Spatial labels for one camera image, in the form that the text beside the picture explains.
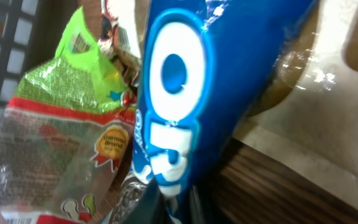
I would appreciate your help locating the green snack packet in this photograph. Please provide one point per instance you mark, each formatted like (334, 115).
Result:
(64, 133)

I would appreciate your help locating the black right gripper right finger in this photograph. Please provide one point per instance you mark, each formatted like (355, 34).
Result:
(203, 209)

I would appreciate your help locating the blue oreo packet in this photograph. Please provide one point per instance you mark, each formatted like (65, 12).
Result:
(204, 64)

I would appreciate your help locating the beige pastry snack packet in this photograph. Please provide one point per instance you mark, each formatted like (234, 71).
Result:
(293, 155)

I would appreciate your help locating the grey plastic mesh basket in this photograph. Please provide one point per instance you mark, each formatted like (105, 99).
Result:
(29, 34)

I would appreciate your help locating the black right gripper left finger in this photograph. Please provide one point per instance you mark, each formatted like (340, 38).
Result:
(150, 209)

